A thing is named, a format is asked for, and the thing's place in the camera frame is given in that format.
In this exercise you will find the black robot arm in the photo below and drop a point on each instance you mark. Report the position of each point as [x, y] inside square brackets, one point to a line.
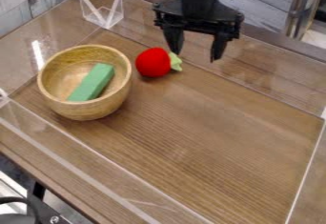
[204, 16]

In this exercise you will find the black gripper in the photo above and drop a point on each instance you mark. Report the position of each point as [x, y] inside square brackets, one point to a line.
[205, 16]

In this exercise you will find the metal table leg background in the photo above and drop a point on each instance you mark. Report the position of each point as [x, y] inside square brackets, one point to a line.
[300, 18]

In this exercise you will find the green rectangular block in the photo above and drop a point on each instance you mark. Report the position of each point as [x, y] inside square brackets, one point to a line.
[93, 83]

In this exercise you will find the red plush strawberry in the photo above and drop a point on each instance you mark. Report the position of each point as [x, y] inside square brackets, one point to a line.
[155, 62]

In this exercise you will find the black table clamp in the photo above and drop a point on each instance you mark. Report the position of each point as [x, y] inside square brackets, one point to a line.
[49, 216]

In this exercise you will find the clear acrylic corner bracket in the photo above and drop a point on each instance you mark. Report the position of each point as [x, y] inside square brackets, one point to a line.
[105, 17]

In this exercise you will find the wooden brown bowl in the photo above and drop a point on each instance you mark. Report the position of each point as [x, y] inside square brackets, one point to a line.
[62, 74]

